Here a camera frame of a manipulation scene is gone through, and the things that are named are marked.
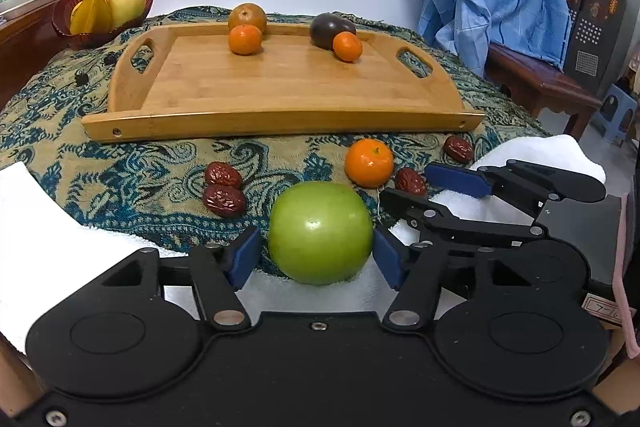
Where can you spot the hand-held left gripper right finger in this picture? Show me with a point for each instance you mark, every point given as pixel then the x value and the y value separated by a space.
pixel 387 259

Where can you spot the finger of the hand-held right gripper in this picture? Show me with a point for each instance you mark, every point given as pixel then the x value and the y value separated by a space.
pixel 457 179
pixel 435 219

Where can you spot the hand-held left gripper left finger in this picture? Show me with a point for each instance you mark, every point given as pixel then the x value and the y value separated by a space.
pixel 245 257

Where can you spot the dried red date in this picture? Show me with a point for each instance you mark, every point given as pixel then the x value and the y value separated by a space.
pixel 223 174
pixel 459 148
pixel 411 181
pixel 224 201

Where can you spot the green apple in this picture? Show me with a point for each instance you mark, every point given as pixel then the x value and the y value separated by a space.
pixel 320 232

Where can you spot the small round tangerine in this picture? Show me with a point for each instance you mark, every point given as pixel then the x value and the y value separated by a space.
pixel 369 162

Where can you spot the small oval tangerine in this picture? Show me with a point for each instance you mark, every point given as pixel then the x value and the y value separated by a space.
pixel 347 47

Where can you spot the wooden tray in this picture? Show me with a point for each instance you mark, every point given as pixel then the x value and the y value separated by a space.
pixel 275 77

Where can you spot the dark purple passion fruit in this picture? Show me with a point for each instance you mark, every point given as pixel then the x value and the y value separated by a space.
pixel 325 27

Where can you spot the medium bright tangerine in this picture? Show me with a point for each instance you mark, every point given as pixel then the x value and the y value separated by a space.
pixel 245 41

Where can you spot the large dull orange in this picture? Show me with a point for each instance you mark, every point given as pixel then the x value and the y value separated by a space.
pixel 247 14

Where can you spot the pink cloth strip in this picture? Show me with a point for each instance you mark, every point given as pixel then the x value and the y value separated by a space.
pixel 622 257

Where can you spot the blue plastic stool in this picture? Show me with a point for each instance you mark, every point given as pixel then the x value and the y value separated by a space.
pixel 620 107

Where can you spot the dark wooden bench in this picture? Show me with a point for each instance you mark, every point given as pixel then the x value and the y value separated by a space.
pixel 540 82

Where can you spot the blue patterned blanket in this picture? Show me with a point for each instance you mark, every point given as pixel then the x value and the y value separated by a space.
pixel 150 167

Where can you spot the white towel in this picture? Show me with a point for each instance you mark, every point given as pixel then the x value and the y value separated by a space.
pixel 60 247

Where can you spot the dark printed carton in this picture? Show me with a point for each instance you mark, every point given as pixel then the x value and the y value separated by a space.
pixel 595 22

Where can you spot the yellow mango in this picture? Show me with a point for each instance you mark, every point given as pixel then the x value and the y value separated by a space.
pixel 127 4

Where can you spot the yellow star fruit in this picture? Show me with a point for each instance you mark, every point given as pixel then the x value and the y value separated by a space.
pixel 90 14

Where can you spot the dark wooden cabinet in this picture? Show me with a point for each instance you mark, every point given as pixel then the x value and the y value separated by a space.
pixel 20 52

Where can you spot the red fruit bowl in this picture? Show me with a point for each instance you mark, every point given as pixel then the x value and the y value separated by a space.
pixel 64 9

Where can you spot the white tray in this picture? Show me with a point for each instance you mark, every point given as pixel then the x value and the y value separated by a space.
pixel 30 0

